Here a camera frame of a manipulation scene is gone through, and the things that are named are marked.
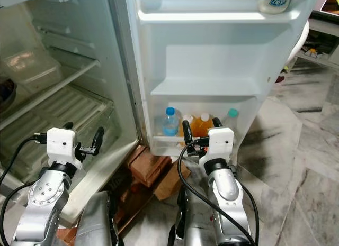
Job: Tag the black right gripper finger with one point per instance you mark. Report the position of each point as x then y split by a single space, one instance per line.
216 122
187 133

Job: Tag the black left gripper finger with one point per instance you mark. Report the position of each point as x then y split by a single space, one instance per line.
68 126
99 140

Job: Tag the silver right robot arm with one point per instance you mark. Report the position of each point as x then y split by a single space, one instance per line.
225 185

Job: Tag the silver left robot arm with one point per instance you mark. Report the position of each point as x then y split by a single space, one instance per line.
45 198

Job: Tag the glass fridge shelf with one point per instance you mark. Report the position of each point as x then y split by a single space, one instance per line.
69 82

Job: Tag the silver fridge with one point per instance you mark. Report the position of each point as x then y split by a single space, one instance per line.
95 39

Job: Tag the orange juice bottle white cap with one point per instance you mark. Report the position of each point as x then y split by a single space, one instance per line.
202 127
186 128

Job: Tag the clear ribbed crisper drawer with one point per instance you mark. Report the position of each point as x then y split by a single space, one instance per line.
69 116

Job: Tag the teal cap clear bottle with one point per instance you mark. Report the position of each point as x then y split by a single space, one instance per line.
232 116

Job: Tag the blue cap water bottle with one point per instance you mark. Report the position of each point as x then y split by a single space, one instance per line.
170 123

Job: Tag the brown wooden board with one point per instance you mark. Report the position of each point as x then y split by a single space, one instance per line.
172 180

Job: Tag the red brick stack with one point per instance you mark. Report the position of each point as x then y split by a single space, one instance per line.
148 164

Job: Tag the clear plastic food container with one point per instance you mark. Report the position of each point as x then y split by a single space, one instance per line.
34 71

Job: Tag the dark bowl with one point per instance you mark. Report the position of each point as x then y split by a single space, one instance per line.
6 95

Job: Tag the silver robot left leg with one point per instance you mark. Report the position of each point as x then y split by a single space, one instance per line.
96 219

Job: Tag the silver robot leg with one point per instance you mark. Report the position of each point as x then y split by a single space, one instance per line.
96 219
190 222

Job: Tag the silver robot right leg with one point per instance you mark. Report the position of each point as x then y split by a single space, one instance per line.
190 222

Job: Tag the white plastic chair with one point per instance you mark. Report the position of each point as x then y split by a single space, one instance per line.
299 42

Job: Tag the white jar blue label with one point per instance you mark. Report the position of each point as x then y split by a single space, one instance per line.
274 6

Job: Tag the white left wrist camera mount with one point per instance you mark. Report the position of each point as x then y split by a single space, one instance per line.
63 145

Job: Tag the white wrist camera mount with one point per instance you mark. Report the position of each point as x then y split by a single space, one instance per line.
221 143
63 145

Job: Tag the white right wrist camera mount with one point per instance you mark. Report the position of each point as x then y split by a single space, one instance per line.
221 143

